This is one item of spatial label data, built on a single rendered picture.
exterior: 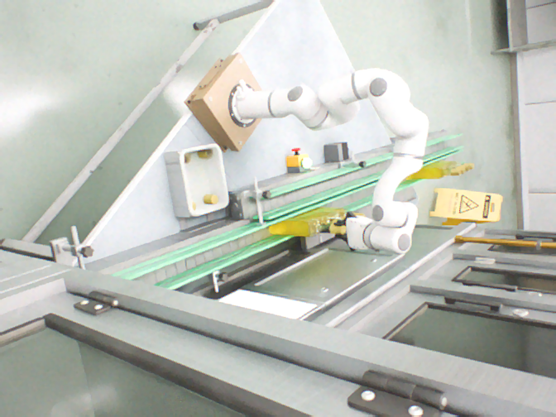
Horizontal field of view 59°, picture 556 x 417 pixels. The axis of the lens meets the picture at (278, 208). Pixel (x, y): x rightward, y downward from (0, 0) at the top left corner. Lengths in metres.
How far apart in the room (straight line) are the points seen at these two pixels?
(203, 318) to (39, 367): 0.16
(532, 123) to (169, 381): 7.11
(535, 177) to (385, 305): 6.17
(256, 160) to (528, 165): 5.87
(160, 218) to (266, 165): 0.54
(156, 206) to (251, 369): 1.27
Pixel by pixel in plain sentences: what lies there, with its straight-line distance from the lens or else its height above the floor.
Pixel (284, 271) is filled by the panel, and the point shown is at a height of 1.01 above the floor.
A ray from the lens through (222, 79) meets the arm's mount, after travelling 1.73.
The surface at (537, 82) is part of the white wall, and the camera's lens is 7.36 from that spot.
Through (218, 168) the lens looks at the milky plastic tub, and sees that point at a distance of 1.72.
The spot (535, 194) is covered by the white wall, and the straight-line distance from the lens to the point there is 7.54.
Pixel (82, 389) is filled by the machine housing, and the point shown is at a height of 1.72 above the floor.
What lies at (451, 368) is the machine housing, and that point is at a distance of 0.38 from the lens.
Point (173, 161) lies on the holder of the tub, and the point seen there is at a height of 0.79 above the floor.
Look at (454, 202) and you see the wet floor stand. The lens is 5.02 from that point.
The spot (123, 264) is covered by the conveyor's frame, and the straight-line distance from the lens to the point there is 1.46.
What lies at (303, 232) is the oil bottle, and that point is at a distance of 1.72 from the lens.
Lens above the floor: 2.13
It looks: 42 degrees down
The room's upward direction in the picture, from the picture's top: 92 degrees clockwise
